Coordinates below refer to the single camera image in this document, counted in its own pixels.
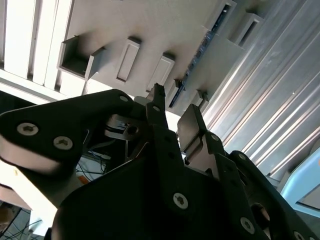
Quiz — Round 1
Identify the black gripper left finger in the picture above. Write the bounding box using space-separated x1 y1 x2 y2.
0 83 191 219

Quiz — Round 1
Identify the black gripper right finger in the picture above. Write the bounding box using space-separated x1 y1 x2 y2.
176 103 320 240

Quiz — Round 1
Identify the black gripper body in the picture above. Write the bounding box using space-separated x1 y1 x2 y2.
44 149 251 240

